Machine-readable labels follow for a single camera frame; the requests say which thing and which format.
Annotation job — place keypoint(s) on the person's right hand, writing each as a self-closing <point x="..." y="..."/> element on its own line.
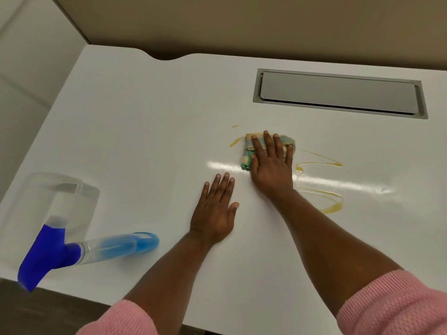
<point x="272" y="174"/>

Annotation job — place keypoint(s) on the person's left hand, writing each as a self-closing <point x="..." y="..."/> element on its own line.
<point x="211" y="219"/>

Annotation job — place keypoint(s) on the person's right middle finger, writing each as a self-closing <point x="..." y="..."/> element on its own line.
<point x="269" y="144"/>

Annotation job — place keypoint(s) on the person's left thumb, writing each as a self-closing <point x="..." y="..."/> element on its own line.
<point x="233" y="210"/>

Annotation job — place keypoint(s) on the person's right little finger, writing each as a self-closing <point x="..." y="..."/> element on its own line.
<point x="288" y="155"/>

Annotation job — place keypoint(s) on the person's left middle finger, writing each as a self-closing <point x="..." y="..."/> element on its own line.
<point x="221" y="187"/>

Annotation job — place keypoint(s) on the person's right thumb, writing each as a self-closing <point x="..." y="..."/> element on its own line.
<point x="253" y="165"/>

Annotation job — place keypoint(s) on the person's left little finger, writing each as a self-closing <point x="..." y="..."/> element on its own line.
<point x="203" y="193"/>

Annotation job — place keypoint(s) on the green and yellow cleaning cloth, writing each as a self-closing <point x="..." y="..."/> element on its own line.
<point x="247" y="149"/>

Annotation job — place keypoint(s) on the person's left forearm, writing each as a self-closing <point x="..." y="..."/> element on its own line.
<point x="167" y="279"/>

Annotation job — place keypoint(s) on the person's right forearm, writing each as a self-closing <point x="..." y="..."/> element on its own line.
<point x="335" y="247"/>

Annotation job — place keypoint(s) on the yellow liquid spill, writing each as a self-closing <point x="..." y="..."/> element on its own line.
<point x="331" y="205"/>

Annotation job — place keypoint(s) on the clear plastic container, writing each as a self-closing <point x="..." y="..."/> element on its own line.
<point x="75" y="202"/>

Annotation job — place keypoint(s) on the person's left pink sleeve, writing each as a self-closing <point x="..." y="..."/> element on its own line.
<point x="118" y="320"/>

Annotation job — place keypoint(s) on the person's pink sleeve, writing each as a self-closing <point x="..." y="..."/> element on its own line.
<point x="398" y="307"/>
<point x="118" y="320"/>

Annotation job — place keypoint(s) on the blue spray bottle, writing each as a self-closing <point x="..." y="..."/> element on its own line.
<point x="56" y="251"/>

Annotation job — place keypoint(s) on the person's right pink sleeve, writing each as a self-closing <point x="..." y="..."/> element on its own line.
<point x="398" y="307"/>

